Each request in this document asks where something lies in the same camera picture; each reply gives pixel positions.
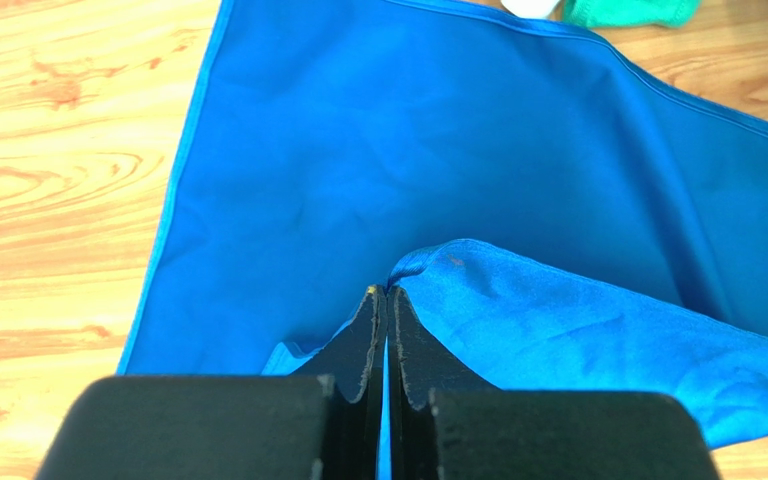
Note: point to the white t-shirt middle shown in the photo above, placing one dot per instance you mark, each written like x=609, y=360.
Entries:
x=531, y=9

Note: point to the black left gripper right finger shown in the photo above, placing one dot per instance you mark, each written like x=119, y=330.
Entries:
x=446, y=422

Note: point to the green t-shirt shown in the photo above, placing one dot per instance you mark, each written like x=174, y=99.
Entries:
x=629, y=13

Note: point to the blue cloth napkin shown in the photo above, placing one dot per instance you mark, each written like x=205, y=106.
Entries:
x=560, y=219

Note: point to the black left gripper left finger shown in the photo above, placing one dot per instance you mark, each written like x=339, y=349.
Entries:
x=320, y=422

